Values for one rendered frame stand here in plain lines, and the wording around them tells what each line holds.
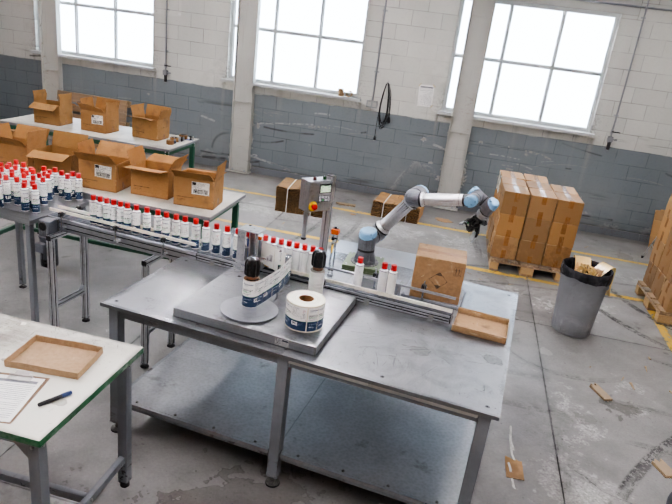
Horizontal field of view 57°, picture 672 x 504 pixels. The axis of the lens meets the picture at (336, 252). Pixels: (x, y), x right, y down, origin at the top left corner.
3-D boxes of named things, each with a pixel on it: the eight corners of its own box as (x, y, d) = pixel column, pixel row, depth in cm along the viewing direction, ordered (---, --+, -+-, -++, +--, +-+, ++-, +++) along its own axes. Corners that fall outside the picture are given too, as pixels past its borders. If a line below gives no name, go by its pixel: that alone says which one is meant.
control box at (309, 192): (298, 208, 370) (301, 177, 364) (321, 205, 380) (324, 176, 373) (307, 213, 363) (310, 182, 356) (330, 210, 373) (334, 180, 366)
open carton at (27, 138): (-18, 170, 534) (-22, 127, 521) (16, 160, 576) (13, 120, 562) (23, 177, 529) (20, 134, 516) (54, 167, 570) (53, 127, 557)
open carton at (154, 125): (123, 137, 721) (123, 105, 708) (144, 132, 760) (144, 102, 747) (154, 143, 711) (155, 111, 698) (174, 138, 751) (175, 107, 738)
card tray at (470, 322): (450, 330, 343) (452, 324, 342) (457, 312, 367) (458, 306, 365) (505, 344, 335) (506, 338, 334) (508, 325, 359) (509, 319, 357)
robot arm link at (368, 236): (354, 248, 409) (356, 229, 404) (362, 242, 420) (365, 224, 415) (370, 252, 404) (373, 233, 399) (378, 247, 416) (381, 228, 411)
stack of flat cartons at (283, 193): (273, 210, 784) (275, 186, 772) (283, 199, 834) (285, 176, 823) (323, 218, 777) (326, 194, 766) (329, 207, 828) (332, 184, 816)
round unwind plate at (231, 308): (209, 314, 316) (209, 312, 316) (236, 293, 344) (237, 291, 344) (263, 329, 308) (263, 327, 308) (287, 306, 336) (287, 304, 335)
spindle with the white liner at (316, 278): (304, 300, 345) (309, 251, 335) (309, 294, 353) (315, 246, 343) (318, 304, 343) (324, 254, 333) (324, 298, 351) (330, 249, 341)
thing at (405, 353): (99, 305, 326) (99, 302, 325) (233, 229, 461) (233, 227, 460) (498, 421, 271) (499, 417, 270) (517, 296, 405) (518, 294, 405)
